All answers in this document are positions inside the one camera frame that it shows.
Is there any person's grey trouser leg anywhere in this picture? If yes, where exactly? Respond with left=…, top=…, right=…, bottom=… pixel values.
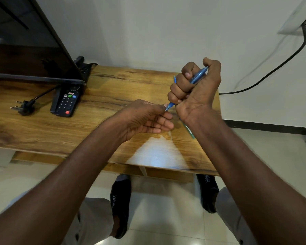
left=215, top=187, right=258, bottom=245
left=5, top=189, right=115, bottom=245

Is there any black remote control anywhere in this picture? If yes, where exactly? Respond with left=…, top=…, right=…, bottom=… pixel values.
left=50, top=84, right=83, bottom=118

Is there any person's right black sock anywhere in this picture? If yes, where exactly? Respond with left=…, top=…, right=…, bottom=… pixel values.
left=195, top=174, right=220, bottom=214

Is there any black power plug with cable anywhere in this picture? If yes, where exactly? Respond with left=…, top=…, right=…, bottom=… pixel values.
left=10, top=85, right=61, bottom=116

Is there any black television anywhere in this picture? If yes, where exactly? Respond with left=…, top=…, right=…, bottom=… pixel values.
left=0, top=0, right=86, bottom=86

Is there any person's left grey trouser leg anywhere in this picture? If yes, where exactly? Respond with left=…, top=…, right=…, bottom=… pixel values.
left=5, top=189, right=115, bottom=245

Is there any person's left forearm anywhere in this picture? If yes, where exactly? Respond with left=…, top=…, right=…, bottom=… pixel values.
left=0, top=119, right=128, bottom=245

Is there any person's left black sock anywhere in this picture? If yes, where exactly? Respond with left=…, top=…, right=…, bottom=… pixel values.
left=109, top=174, right=132, bottom=240

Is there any black power strip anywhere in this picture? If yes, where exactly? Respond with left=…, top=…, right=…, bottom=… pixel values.
left=74, top=56, right=92, bottom=82

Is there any black wall cable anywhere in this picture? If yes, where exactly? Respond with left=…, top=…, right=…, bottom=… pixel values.
left=219, top=15, right=306, bottom=96

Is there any person's right grey trouser leg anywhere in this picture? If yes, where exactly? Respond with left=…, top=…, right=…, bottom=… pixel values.
left=215, top=187, right=258, bottom=245

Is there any white wall socket panel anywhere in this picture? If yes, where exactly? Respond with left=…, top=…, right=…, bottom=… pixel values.
left=278, top=0, right=306, bottom=36

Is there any person's left hand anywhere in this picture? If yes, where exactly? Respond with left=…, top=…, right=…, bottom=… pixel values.
left=102, top=99, right=174, bottom=143

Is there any person's black sock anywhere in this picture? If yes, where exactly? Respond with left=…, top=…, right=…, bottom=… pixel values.
left=109, top=174, right=132, bottom=240
left=195, top=174, right=220, bottom=214

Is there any person's right hand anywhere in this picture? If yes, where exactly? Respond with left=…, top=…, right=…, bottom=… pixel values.
left=167, top=57, right=222, bottom=125

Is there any person's right forearm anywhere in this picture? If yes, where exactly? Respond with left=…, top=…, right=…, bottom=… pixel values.
left=191, top=107, right=306, bottom=245

